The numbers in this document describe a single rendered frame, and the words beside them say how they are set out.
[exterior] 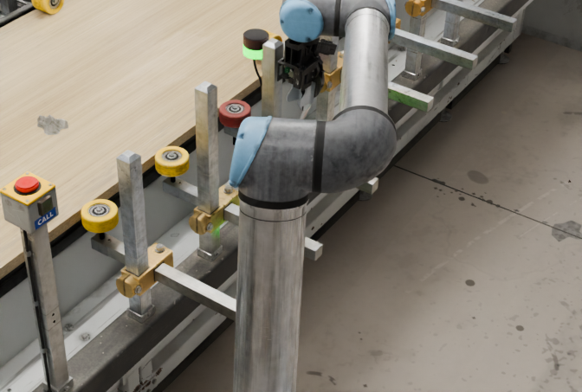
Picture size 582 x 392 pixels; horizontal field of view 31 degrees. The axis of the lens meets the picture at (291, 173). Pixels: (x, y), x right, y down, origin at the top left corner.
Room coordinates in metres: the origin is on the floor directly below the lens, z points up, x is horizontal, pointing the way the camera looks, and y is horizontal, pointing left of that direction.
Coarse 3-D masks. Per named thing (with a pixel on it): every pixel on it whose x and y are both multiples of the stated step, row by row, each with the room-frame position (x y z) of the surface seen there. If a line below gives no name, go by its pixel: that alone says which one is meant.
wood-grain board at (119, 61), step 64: (64, 0) 2.75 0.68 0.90; (128, 0) 2.76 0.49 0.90; (192, 0) 2.77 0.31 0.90; (256, 0) 2.79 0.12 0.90; (0, 64) 2.38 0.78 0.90; (64, 64) 2.39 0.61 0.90; (128, 64) 2.40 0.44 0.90; (192, 64) 2.41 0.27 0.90; (256, 64) 2.42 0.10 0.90; (0, 128) 2.08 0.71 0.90; (128, 128) 2.10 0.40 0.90; (192, 128) 2.12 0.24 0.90; (64, 192) 1.84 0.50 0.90; (0, 256) 1.62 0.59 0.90
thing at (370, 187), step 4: (224, 128) 2.20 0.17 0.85; (228, 128) 2.19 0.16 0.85; (232, 128) 2.18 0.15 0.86; (236, 128) 2.18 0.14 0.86; (224, 132) 2.20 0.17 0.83; (228, 132) 2.19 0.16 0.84; (232, 132) 2.18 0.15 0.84; (236, 132) 2.17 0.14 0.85; (232, 136) 2.18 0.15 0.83; (236, 136) 2.17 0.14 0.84; (372, 180) 1.98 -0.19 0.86; (376, 180) 1.98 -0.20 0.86; (364, 184) 1.98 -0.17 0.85; (368, 184) 1.97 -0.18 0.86; (372, 184) 1.96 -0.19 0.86; (376, 184) 1.98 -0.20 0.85; (360, 188) 1.98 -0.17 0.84; (364, 188) 1.97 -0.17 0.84; (368, 188) 1.97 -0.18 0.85; (372, 188) 1.97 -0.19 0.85; (376, 188) 1.98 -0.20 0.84; (368, 192) 1.97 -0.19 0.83; (372, 192) 1.97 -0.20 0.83
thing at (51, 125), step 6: (42, 120) 2.11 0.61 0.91; (48, 120) 2.11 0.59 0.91; (54, 120) 2.11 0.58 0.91; (60, 120) 2.11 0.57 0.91; (66, 120) 2.12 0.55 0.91; (42, 126) 2.09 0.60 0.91; (48, 126) 2.08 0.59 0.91; (54, 126) 2.08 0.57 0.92; (60, 126) 2.09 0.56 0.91; (66, 126) 2.09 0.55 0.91; (48, 132) 2.07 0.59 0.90; (54, 132) 2.07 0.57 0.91
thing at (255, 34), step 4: (248, 32) 2.12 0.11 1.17; (252, 32) 2.12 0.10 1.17; (256, 32) 2.13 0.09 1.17; (260, 32) 2.13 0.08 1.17; (264, 32) 2.13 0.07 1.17; (248, 36) 2.10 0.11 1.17; (252, 36) 2.10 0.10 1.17; (256, 36) 2.11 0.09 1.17; (260, 36) 2.11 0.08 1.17; (264, 36) 2.11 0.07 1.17; (252, 40) 2.09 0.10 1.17; (256, 40) 2.09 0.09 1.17; (260, 40) 2.09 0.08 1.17; (248, 48) 2.09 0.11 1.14; (260, 60) 2.09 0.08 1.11; (256, 68) 2.11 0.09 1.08; (256, 72) 2.11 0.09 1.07; (260, 76) 2.11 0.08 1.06; (260, 80) 2.10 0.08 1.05; (260, 84) 2.10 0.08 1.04
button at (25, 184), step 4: (28, 176) 1.47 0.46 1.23; (20, 180) 1.45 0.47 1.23; (24, 180) 1.46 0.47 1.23; (28, 180) 1.46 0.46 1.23; (32, 180) 1.46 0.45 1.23; (36, 180) 1.46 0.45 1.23; (16, 184) 1.44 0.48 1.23; (20, 184) 1.44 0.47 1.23; (24, 184) 1.44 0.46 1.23; (28, 184) 1.44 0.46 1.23; (32, 184) 1.44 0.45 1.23; (36, 184) 1.45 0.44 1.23; (16, 188) 1.44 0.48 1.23; (20, 188) 1.43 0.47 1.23; (24, 188) 1.43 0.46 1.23; (28, 188) 1.43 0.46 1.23; (32, 188) 1.44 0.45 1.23; (36, 188) 1.44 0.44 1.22; (24, 192) 1.43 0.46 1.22; (28, 192) 1.43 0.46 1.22
